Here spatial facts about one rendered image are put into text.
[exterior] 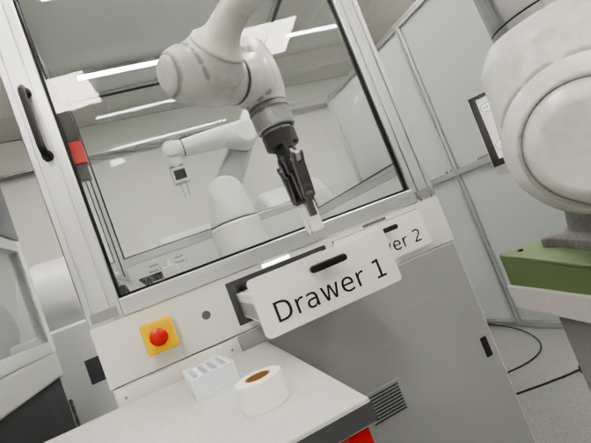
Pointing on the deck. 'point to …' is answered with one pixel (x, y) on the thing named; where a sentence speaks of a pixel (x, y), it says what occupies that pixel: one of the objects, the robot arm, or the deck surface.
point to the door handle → (33, 123)
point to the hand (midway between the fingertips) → (310, 217)
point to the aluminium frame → (15, 35)
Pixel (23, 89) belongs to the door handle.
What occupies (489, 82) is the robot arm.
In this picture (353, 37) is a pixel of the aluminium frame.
